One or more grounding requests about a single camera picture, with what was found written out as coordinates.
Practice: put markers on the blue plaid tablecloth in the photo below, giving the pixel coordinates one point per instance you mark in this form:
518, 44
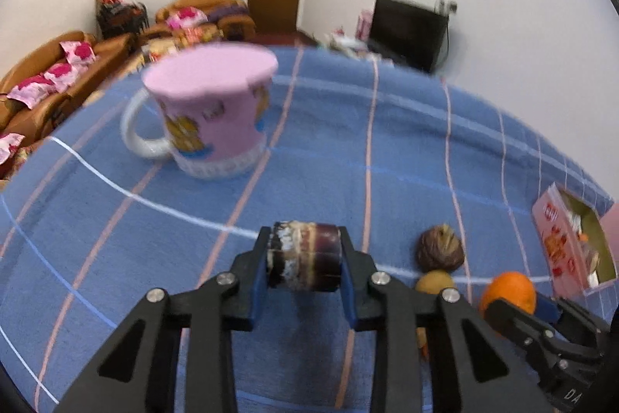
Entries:
87, 228

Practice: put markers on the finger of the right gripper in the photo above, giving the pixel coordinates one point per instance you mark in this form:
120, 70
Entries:
518, 326
568, 317

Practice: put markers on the black shelf rack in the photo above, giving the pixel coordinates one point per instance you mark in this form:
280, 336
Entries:
119, 18

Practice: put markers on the pink tin box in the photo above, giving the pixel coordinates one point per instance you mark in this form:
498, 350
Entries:
574, 243

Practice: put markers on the small yellow-green fruit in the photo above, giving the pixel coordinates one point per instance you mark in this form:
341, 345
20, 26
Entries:
433, 282

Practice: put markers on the black television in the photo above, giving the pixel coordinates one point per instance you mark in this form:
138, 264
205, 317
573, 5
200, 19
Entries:
407, 33

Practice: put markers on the orange mandarin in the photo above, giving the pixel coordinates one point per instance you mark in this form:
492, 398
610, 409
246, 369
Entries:
512, 286

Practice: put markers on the white tv stand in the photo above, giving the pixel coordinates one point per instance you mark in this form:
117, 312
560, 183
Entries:
351, 48

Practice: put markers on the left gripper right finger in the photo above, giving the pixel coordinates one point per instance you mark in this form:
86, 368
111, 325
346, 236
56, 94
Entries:
471, 369

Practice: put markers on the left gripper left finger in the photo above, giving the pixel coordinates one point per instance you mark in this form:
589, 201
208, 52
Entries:
135, 369

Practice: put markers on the brown leather armchair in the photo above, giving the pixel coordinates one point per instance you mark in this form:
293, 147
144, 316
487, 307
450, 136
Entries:
231, 17

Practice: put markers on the pink cartoon mug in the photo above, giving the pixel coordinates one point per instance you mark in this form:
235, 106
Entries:
212, 100

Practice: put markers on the pink floral cushion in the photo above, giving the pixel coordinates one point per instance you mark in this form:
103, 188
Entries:
78, 53

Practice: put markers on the long brown leather sofa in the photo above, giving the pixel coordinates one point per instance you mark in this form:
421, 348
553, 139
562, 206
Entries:
42, 90

